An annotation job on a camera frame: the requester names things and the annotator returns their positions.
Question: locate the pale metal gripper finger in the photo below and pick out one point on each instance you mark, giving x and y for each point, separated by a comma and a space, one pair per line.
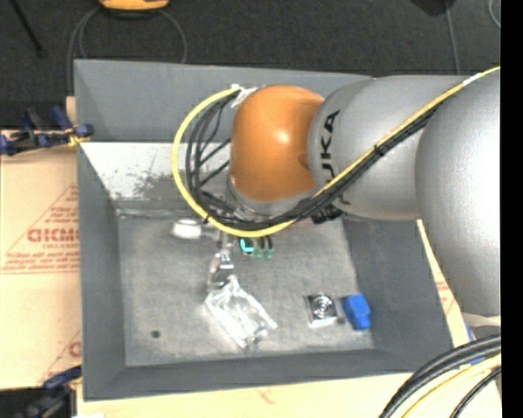
227, 264
214, 274

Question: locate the white oval object with stem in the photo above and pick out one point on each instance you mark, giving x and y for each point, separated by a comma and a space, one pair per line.
185, 228

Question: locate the clear plastic container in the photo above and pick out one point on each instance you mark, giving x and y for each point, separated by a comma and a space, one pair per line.
240, 316

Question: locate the grey metal bin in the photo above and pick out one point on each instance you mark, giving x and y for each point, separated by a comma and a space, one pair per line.
165, 285

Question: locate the silver square metal piece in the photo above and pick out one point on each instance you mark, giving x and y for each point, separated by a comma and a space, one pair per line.
323, 310

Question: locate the blue plastic block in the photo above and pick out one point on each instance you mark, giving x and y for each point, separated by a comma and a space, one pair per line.
356, 311

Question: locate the brown cardboard board, red print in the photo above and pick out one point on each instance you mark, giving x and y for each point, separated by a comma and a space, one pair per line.
35, 242

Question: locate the black cylinder on white bracket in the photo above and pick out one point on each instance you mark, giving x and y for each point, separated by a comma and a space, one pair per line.
327, 215

